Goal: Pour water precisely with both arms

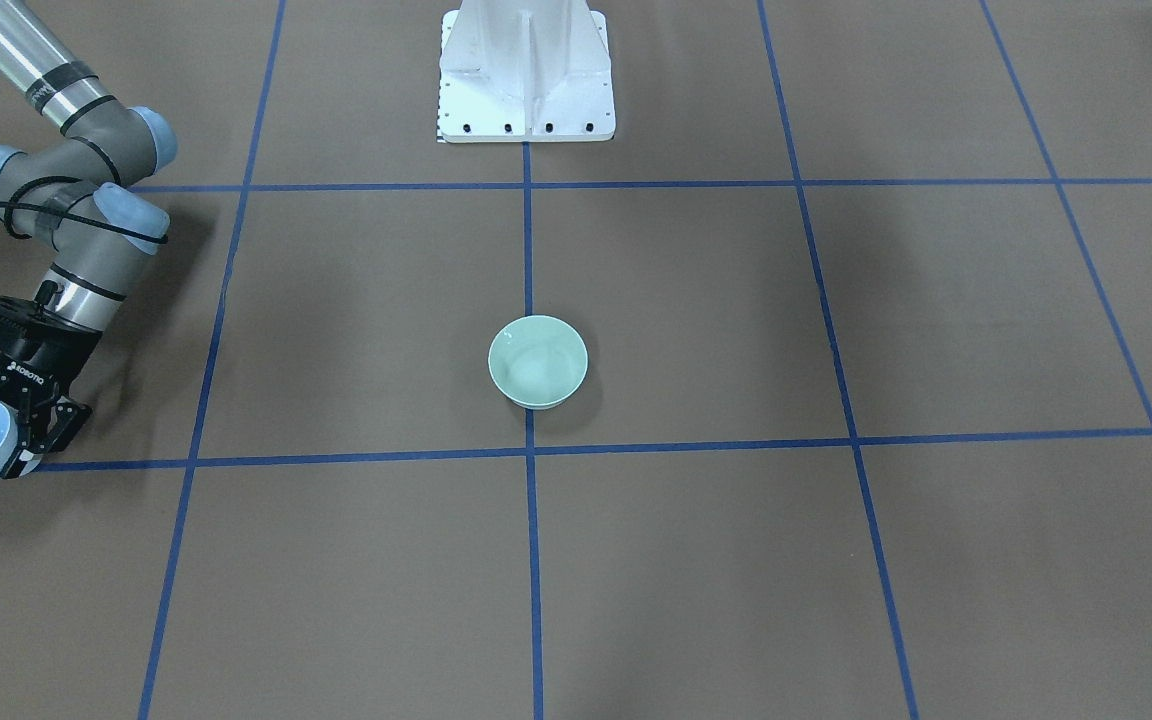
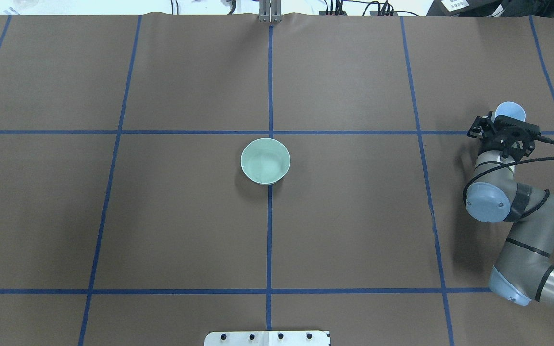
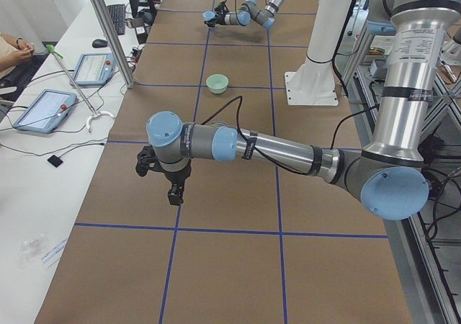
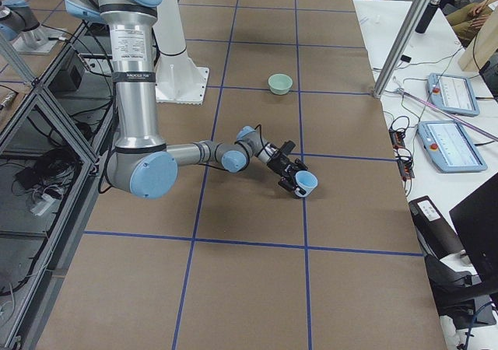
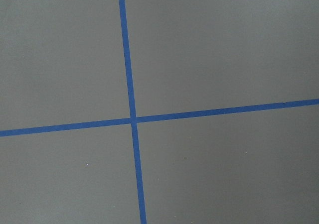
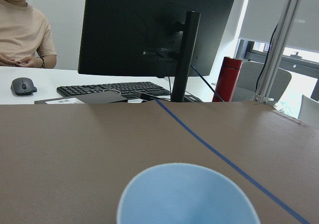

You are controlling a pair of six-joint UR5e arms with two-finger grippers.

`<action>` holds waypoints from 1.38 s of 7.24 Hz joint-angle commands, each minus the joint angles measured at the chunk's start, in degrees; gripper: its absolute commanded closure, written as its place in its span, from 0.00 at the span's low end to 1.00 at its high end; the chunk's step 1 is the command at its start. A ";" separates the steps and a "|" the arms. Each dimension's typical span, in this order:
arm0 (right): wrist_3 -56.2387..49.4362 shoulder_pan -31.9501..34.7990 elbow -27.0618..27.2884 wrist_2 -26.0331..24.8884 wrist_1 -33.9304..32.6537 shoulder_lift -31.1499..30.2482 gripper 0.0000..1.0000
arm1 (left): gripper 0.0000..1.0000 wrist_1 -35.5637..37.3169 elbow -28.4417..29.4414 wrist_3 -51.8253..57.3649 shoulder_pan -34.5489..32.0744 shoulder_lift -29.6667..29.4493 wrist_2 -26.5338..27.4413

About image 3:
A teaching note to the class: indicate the black computer mouse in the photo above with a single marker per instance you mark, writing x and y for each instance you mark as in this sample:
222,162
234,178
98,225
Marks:
99,43

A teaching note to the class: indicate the far blue teach pendant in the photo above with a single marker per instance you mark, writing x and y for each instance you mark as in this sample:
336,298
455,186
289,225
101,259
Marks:
94,69

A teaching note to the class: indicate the black keyboard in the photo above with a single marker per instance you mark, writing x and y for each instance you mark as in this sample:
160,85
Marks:
117,15

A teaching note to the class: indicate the near blue teach pendant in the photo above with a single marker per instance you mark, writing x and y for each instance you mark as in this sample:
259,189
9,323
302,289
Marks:
46,112

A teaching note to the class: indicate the reacher grabber stick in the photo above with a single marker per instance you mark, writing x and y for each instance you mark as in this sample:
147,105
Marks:
94,112

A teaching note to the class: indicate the light blue plastic cup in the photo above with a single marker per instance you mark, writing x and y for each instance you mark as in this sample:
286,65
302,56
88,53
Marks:
208,15

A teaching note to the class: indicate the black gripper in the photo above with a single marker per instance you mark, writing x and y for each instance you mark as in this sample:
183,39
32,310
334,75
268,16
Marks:
221,18
176,175

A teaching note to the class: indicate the blue teach pendant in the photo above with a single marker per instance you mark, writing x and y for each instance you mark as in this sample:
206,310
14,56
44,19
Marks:
46,112
94,69

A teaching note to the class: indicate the aluminium frame post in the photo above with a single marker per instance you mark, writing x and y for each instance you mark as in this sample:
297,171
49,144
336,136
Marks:
109,31

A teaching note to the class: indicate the white paper label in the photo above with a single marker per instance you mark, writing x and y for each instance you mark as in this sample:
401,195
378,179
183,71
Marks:
53,256

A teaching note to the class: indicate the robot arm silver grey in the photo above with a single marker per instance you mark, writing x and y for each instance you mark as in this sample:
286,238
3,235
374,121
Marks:
385,175
247,12

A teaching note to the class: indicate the small black square pad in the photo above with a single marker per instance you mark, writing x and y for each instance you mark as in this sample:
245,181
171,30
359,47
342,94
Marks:
55,161

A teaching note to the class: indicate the seated person's hand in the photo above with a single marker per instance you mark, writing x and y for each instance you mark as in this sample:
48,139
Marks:
25,51

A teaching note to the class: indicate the green ceramic bowl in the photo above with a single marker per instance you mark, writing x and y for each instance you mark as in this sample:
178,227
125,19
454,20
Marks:
217,83

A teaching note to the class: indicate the clear plastic bag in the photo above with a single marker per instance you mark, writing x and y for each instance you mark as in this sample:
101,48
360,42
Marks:
32,249

